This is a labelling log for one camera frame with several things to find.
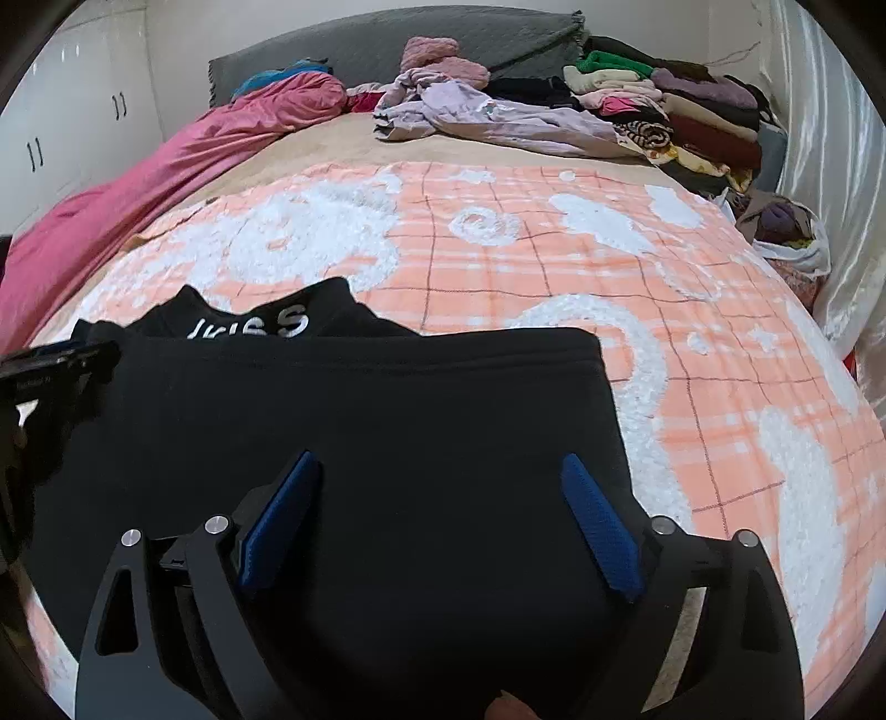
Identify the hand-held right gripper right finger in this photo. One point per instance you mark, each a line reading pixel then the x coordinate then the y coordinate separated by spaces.
pixel 602 526

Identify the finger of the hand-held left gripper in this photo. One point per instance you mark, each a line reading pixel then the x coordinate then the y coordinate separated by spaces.
pixel 69 367

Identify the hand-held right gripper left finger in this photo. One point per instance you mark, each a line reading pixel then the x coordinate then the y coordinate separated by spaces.
pixel 277 519

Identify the black sweatshirt orange sleeve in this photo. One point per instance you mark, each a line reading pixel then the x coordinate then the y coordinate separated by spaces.
pixel 381 415

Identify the white bag of clothes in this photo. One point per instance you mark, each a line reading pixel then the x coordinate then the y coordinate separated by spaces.
pixel 813 253

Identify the pile of folded clothes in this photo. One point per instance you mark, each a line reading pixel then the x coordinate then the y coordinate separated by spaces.
pixel 692 118

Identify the person's right hand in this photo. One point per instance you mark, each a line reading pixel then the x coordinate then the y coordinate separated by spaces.
pixel 509 707

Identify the pink duvet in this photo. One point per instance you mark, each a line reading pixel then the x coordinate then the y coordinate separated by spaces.
pixel 138 187

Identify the white glossy wardrobe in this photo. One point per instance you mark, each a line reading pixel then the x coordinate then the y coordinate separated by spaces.
pixel 76 118

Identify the orange white checked blanket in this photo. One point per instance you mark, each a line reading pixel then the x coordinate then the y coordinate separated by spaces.
pixel 519 277

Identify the beige bed sheet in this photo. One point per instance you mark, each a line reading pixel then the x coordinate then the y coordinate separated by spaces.
pixel 332 145

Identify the teal cloth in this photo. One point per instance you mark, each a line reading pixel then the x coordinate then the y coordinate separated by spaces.
pixel 277 75

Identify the red cloth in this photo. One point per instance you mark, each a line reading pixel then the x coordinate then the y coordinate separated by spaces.
pixel 363 102

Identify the lavender garment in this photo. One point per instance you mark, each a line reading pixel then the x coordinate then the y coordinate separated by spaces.
pixel 498 114

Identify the grey quilted headboard cover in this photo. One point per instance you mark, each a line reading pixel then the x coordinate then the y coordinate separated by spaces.
pixel 360 41

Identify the white satin curtain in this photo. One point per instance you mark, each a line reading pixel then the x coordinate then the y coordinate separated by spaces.
pixel 830 138

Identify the pink fluffy cloth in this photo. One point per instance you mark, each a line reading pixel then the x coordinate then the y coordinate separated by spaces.
pixel 429 50

